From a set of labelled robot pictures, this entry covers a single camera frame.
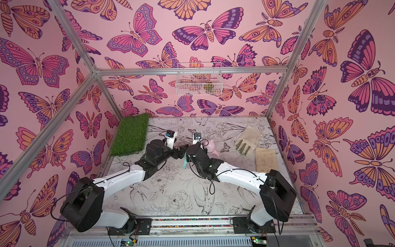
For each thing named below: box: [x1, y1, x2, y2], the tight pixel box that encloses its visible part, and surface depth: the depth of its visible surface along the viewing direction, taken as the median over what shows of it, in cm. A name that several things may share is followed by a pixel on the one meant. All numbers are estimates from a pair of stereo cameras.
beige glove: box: [255, 147, 278, 173], surface depth 99 cm
